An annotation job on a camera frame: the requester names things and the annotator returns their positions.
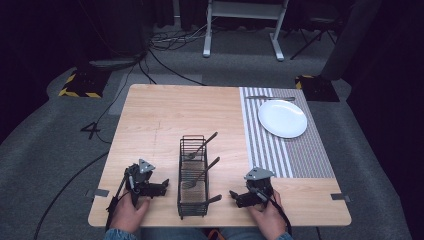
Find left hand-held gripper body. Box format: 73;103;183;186
124;158;163;206

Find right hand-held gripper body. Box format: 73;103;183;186
244;167;276;207

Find person's right hand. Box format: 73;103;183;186
247;189;288;240

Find person's left hand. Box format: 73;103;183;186
109;190;151;234

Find grey tape strip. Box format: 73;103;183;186
330;192;352;203
85;188;111;199

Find person's legs in jeans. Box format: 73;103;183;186
138;226;268;240

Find grey striped placemat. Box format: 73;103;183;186
238;86;336;180

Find white round plate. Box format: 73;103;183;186
257;99;309;140

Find black yellow striped stand base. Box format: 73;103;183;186
58;67;112;100
294;74;340;103

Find black tripod stand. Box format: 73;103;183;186
289;15;338;61

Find dark grey stand column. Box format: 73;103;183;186
320;0;383;81

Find black wire cutlery basket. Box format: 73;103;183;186
176;134;210;220

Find black-handled knife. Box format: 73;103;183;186
245;95;296;102
199;194;223;206

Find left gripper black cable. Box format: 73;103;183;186
105;174;131;233

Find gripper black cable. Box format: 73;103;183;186
105;174;131;233
253;188;293;236

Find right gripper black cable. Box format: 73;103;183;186
253;188;293;236

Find black-handled fork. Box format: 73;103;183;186
182;156;221;190

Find black-handled spoon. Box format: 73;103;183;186
187;131;219;161

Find long black floor cable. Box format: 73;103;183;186
32;150;110;240

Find thin black floor cable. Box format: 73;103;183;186
138;49;208;87

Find bundle of floor cables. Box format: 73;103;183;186
147;19;216;52

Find white desk frame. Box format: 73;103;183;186
202;0;290;62

